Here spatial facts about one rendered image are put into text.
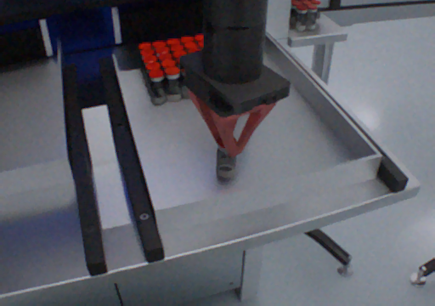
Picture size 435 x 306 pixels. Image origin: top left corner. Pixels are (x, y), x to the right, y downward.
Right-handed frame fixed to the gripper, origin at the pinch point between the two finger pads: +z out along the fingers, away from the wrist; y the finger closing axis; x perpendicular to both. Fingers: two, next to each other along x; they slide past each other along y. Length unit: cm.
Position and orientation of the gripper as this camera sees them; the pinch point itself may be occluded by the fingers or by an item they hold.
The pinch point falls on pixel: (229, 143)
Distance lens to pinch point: 46.9
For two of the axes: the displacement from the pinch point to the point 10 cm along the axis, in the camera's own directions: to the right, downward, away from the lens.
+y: -5.5, -5.4, 6.4
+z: -0.2, 7.7, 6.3
